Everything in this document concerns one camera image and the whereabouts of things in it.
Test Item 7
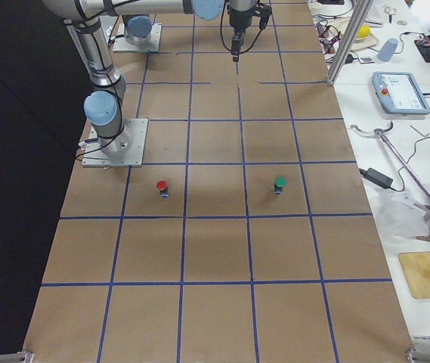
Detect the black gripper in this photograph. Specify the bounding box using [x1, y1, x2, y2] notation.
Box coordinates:
[227, 0, 271, 62]

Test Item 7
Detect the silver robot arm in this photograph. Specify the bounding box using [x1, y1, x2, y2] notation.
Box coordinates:
[62, 19, 132, 160]
[44, 0, 272, 62]

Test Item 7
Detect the green push button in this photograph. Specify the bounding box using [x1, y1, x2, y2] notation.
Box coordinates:
[274, 177, 286, 194]

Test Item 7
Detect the red push button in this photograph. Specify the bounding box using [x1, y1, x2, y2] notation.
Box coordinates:
[156, 180, 169, 198]

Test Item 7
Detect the beige plate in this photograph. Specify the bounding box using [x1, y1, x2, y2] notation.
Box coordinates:
[328, 18, 379, 51]

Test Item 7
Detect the yellow lemon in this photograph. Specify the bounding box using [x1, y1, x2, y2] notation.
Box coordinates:
[357, 25, 371, 39]

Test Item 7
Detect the blue plastic cup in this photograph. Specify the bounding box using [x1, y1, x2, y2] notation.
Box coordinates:
[376, 38, 398, 63]

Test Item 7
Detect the blue teach pendant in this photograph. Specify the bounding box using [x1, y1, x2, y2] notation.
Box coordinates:
[372, 71, 430, 115]

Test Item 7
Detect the metal rod tool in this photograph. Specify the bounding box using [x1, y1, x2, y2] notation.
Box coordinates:
[350, 120, 430, 231]

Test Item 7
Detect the black power adapter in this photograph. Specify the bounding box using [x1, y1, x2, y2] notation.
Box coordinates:
[363, 168, 393, 189]

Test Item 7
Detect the clear plastic bag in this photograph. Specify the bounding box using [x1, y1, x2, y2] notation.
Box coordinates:
[373, 190, 430, 238]

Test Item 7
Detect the wooden cutting board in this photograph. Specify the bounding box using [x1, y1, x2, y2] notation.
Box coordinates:
[398, 252, 430, 299]

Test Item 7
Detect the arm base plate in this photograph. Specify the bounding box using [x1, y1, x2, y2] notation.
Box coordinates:
[113, 23, 162, 53]
[81, 118, 149, 167]

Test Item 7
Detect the aluminium frame post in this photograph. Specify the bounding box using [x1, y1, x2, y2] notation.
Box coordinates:
[326, 0, 373, 85]

